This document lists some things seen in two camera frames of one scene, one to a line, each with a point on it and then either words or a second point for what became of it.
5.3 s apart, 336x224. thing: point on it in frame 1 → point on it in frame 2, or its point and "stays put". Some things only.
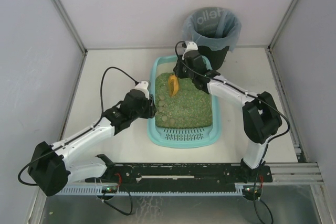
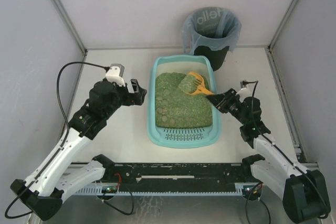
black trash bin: (215, 56) stays put
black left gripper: (151, 106) → (134, 94)
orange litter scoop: (173, 85) → (203, 90)
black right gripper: (179, 69) → (226, 102)
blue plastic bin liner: (212, 26) stays put
